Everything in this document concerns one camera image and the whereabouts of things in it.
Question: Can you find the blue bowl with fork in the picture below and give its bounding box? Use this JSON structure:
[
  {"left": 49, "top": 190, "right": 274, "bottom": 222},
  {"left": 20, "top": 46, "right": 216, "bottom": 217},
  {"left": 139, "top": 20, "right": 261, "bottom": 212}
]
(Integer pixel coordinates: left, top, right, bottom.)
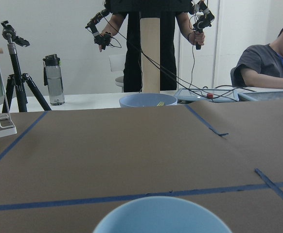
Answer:
[{"left": 119, "top": 93, "right": 177, "bottom": 108}]

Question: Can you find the cardboard tube post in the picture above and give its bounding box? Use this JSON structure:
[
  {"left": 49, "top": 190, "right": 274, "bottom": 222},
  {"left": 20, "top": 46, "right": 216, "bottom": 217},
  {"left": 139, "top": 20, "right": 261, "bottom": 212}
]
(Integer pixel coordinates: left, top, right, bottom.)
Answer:
[{"left": 140, "top": 17, "right": 160, "bottom": 93}]

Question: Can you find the teach pendant tablet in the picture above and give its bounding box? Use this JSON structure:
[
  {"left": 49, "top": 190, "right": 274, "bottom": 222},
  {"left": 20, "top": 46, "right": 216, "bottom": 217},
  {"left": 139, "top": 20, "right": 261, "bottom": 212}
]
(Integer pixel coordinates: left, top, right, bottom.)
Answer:
[
  {"left": 174, "top": 88, "right": 239, "bottom": 104},
  {"left": 238, "top": 91, "right": 283, "bottom": 101}
]

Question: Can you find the grey water bottle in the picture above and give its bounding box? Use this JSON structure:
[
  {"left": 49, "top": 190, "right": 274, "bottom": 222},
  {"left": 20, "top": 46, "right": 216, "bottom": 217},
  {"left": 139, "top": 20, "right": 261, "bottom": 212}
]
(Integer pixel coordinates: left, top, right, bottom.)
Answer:
[{"left": 43, "top": 54, "right": 65, "bottom": 106}]

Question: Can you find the standing person in black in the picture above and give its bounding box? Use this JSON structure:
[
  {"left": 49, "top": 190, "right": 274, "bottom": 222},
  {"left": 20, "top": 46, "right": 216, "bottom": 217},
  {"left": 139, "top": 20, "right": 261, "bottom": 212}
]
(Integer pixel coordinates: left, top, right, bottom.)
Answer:
[{"left": 86, "top": 0, "right": 214, "bottom": 93}]

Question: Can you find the seated person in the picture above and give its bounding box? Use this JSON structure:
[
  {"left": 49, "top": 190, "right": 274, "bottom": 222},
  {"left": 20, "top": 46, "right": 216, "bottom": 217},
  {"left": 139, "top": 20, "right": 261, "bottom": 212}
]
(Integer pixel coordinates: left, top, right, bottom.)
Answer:
[{"left": 230, "top": 28, "right": 283, "bottom": 89}]

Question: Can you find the light blue plastic cup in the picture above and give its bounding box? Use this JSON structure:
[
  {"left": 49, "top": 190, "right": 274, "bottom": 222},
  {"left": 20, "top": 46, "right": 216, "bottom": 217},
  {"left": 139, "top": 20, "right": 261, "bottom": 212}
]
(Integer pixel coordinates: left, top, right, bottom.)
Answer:
[{"left": 94, "top": 196, "right": 231, "bottom": 233}]

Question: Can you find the black camera tripod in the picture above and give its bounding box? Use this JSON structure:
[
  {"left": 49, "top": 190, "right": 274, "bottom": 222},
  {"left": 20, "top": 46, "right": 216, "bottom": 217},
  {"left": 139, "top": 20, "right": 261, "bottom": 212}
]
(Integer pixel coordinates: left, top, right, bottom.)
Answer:
[{"left": 1, "top": 20, "right": 51, "bottom": 113}]

